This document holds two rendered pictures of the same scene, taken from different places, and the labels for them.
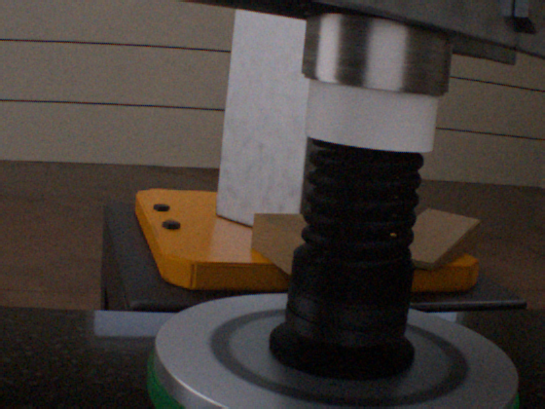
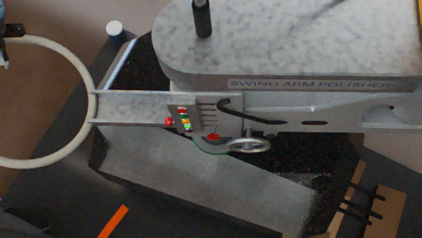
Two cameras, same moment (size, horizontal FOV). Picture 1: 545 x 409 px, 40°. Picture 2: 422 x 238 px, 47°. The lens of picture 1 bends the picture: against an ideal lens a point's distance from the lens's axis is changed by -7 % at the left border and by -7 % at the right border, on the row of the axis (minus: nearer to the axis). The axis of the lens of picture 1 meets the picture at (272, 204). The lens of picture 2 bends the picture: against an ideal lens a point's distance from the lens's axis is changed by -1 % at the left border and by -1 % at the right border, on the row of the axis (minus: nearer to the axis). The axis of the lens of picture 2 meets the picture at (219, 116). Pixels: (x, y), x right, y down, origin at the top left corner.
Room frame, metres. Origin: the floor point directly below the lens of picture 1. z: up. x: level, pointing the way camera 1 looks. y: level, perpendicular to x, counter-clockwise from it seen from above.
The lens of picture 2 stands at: (0.07, -0.50, 2.79)
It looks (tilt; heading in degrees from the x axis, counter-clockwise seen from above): 72 degrees down; 50
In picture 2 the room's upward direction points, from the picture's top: 6 degrees counter-clockwise
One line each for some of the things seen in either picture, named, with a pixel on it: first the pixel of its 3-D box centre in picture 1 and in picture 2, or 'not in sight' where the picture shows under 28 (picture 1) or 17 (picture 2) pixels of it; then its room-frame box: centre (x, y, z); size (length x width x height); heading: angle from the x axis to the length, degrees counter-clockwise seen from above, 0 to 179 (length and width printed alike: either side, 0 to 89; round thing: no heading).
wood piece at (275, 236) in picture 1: (313, 248); not in sight; (1.04, -0.06, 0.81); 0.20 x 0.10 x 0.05; 24
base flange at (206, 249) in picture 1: (293, 233); not in sight; (1.30, -0.04, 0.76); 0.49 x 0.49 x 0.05; 16
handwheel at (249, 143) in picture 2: not in sight; (248, 135); (0.42, -0.22, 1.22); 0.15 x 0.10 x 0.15; 133
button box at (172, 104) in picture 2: not in sight; (186, 116); (0.29, -0.07, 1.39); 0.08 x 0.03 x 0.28; 133
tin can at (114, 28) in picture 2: not in sight; (116, 32); (0.58, 1.02, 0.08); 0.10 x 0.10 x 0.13
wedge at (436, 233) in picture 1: (429, 237); not in sight; (1.18, -0.25, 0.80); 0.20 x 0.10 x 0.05; 147
